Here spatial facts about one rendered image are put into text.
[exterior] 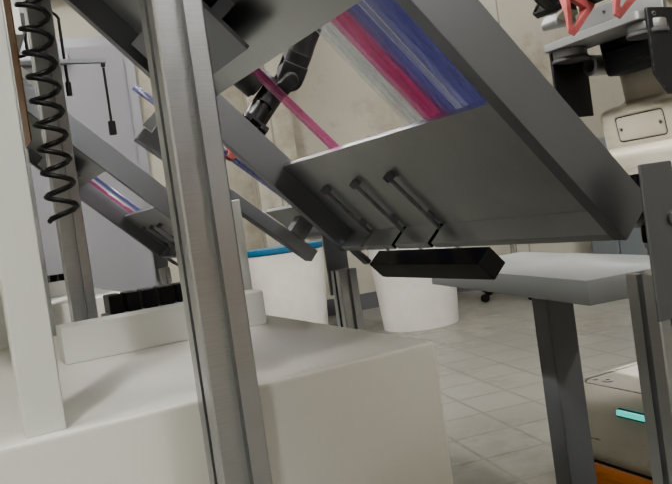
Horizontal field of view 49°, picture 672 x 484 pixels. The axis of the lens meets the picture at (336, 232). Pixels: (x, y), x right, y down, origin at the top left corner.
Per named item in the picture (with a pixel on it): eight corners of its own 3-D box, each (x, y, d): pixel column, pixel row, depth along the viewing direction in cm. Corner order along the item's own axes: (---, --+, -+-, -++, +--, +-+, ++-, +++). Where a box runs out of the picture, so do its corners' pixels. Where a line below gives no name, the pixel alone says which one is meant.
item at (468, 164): (348, 236, 144) (357, 224, 145) (617, 217, 86) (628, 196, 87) (278, 172, 138) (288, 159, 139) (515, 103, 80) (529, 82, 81)
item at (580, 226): (346, 251, 144) (366, 222, 146) (613, 241, 85) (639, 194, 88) (341, 247, 144) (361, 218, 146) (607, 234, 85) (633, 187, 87)
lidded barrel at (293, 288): (266, 354, 425) (251, 252, 424) (247, 344, 471) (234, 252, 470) (348, 338, 442) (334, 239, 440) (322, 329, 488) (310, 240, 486)
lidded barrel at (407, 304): (443, 312, 489) (429, 212, 487) (484, 320, 437) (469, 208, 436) (363, 327, 472) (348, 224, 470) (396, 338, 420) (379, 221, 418)
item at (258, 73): (393, 210, 128) (397, 204, 128) (397, 210, 127) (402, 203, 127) (167, -7, 111) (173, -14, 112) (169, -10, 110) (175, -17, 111)
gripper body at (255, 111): (242, 117, 164) (259, 92, 167) (228, 128, 173) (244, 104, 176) (266, 134, 166) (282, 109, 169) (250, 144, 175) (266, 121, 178)
